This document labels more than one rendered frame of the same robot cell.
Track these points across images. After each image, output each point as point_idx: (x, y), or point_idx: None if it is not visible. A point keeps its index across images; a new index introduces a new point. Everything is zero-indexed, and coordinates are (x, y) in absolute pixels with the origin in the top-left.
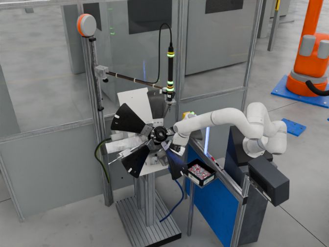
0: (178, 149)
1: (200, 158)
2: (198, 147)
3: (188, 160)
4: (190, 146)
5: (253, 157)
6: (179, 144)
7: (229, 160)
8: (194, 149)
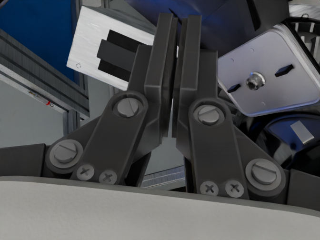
0: (113, 56)
1: (8, 29)
2: (20, 75)
3: (68, 25)
4: (67, 71)
5: None
6: (130, 208)
7: None
8: (45, 62)
